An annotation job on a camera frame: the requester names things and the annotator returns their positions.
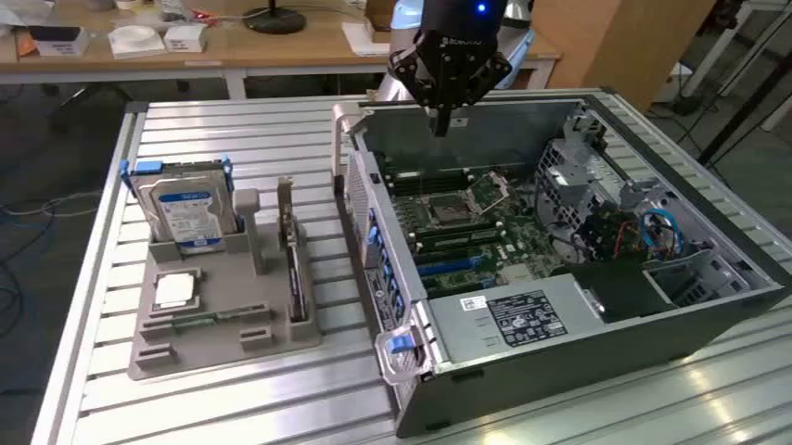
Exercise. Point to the white paper booklet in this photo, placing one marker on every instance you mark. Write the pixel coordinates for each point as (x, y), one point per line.
(364, 41)

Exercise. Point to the hard disk with blue carrier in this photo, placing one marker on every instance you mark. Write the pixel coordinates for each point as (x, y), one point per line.
(185, 208)

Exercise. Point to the black round lamp base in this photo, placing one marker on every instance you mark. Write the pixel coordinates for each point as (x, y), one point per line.
(275, 22)

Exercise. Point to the long blue expansion slot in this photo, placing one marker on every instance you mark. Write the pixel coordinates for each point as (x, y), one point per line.
(448, 266)

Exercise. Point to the brown cardboard box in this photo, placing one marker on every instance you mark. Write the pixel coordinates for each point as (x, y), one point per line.
(376, 14)

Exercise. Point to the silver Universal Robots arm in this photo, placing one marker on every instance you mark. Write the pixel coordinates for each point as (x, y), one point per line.
(404, 14)

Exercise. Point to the white box with dark lid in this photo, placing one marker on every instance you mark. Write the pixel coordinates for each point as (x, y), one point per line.
(58, 41)

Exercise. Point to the RAM stick with white label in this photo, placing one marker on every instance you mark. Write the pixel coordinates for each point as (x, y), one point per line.
(463, 236)

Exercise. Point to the black office chair base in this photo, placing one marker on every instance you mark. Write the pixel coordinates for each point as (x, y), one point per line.
(80, 95)

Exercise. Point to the black slanted stand pole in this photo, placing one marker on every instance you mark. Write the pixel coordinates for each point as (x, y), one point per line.
(710, 150)

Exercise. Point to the grey parts rack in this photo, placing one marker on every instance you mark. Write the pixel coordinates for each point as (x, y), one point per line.
(247, 287)

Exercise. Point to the metal socket cover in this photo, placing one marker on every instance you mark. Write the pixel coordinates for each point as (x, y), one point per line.
(489, 187)

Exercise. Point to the green RAM stick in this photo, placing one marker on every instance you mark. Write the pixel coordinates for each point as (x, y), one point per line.
(197, 317)

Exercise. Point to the black graphics card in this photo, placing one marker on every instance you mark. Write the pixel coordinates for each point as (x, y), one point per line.
(296, 278)

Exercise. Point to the CPU socket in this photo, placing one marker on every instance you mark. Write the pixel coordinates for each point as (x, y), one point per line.
(448, 211)

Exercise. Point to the grey power supply unit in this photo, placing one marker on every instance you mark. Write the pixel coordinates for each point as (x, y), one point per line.
(458, 334)

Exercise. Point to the silver drive cage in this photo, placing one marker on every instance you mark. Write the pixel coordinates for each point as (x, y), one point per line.
(575, 185)

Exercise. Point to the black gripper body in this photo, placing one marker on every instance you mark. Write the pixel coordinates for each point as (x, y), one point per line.
(458, 28)

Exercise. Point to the black open PC case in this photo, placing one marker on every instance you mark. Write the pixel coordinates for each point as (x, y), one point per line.
(557, 371)

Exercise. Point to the grey disk bay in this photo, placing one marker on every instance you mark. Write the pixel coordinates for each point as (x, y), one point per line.
(686, 283)

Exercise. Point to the blue case latch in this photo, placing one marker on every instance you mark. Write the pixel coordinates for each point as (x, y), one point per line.
(398, 345)

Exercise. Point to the silver CPU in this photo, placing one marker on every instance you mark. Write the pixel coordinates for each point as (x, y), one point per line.
(176, 289)

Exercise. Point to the white square dish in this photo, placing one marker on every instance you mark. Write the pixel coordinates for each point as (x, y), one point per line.
(136, 44)

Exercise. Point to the green motherboard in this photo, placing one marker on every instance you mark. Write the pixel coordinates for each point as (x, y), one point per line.
(526, 241)

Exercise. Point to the black fan shroud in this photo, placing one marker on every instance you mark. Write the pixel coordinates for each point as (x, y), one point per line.
(618, 292)

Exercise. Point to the plain white box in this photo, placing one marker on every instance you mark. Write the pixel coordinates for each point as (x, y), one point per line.
(184, 39)

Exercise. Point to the wooden desk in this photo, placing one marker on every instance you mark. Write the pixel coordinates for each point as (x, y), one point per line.
(278, 51)

